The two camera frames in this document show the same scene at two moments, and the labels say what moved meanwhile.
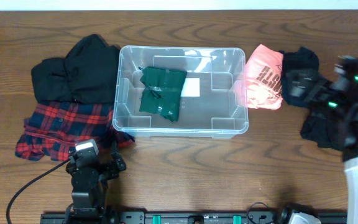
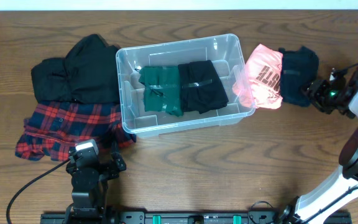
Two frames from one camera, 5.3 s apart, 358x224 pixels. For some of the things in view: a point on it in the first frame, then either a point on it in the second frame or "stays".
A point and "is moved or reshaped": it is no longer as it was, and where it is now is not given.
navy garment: (300, 75) stays
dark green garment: (162, 91) is moved or reshaped
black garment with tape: (325, 132) to (201, 89)
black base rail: (192, 217) stays
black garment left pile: (88, 73) stays
